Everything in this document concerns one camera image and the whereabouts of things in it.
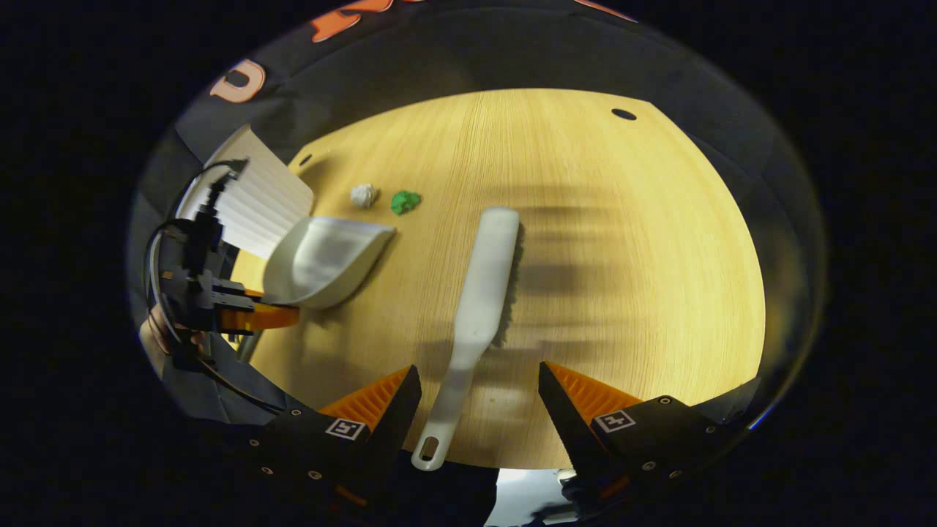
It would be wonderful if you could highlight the white dustpan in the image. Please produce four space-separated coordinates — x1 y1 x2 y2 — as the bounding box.
261 216 397 310

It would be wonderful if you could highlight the small white broom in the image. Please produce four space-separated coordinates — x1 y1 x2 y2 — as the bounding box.
411 206 523 472

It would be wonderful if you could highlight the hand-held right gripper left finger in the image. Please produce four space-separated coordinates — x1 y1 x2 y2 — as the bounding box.
242 365 423 513

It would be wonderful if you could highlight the black cable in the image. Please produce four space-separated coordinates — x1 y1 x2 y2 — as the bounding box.
145 157 288 415

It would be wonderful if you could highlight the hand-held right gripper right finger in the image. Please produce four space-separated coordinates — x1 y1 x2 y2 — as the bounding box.
538 361 742 513

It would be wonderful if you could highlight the white garbage bin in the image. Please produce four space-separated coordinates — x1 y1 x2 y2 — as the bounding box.
176 123 316 261

